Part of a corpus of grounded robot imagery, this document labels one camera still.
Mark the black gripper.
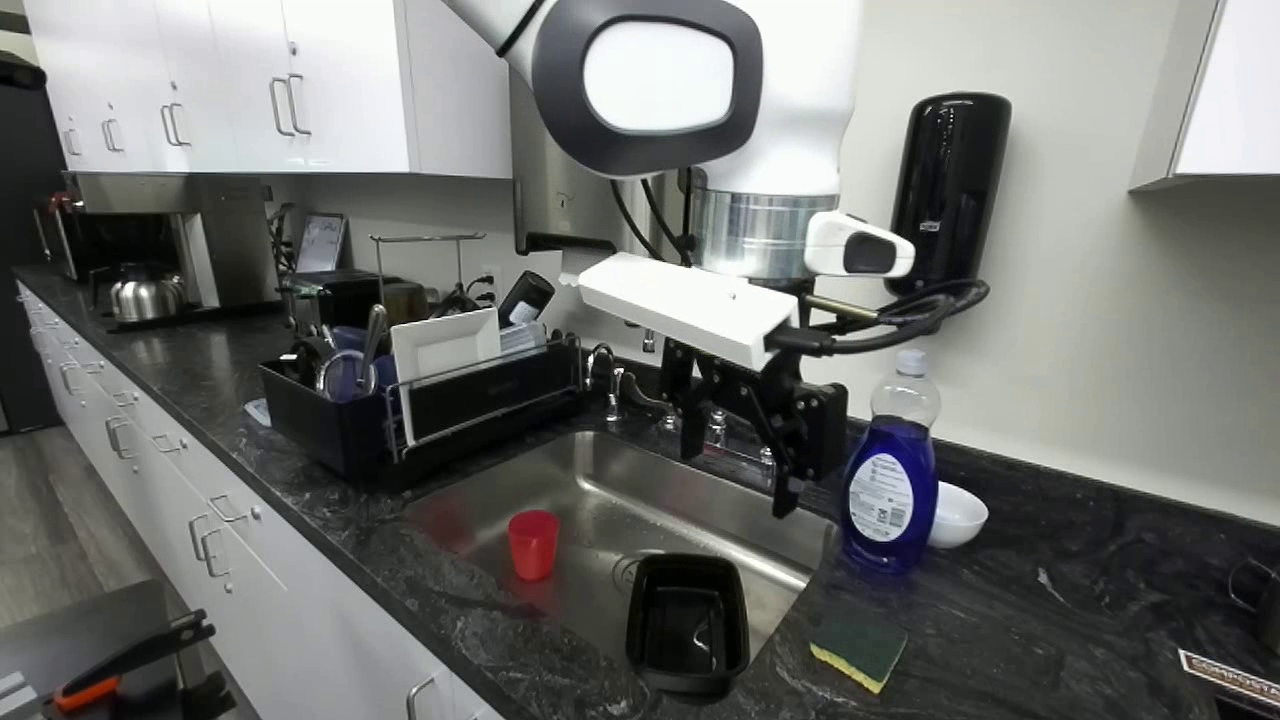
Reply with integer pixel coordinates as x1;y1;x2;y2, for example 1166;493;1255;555
661;336;851;526

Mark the green and yellow sponge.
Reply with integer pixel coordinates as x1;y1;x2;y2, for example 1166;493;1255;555
806;605;911;697

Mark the chrome faucet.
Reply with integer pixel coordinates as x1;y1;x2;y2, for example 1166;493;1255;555
575;336;671;432

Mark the blue dish soap bottle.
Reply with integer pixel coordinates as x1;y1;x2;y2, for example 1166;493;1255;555
835;349;945;582

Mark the stainless steel sink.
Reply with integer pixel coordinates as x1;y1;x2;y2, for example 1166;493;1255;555
396;425;846;697

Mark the black plastic food tray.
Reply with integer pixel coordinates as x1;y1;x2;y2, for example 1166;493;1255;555
620;554;751;704

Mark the small white bowl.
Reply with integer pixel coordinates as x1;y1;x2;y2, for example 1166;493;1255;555
928;476;991;554

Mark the red plastic cup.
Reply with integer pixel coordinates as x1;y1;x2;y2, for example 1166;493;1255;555
505;510;564;583

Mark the clear container dark rim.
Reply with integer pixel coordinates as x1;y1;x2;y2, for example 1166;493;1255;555
496;270;562;333

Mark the white square plate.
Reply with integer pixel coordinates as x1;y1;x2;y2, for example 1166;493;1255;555
387;304;509;454

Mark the steel paper towel dispenser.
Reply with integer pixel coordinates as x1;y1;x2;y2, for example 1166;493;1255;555
509;71;632;266

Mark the round purple tinted lid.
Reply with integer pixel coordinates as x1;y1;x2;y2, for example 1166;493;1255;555
315;349;380;408

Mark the black box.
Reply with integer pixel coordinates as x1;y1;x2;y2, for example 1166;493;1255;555
314;272;432;333

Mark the black dish rack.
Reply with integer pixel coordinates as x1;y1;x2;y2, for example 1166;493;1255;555
258;324;594;493

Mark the dark framed tablet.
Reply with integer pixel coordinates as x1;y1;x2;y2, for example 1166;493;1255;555
292;209;352;281

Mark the white lower cabinet run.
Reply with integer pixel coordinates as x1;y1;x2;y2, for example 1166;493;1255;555
18;283;505;720

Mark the white upper cabinet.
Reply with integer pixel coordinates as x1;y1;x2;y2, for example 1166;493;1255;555
1131;0;1280;191
20;0;516;182

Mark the steel countertop appliance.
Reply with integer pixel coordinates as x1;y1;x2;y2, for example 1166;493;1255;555
56;186;285;319

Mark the black clamp orange trigger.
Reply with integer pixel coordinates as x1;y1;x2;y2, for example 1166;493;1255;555
51;607;218;716

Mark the black refrigerator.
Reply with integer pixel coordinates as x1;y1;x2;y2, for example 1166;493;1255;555
0;51;72;432

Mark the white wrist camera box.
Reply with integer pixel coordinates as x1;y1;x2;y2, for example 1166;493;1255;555
575;253;802;375

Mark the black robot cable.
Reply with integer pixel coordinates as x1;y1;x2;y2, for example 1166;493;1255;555
765;276;991;358

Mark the black wall soap dispenser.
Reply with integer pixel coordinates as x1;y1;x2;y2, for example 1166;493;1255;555
889;87;1018;302

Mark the steel drawer handle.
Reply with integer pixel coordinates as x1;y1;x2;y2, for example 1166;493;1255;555
209;493;267;535
187;511;228;587

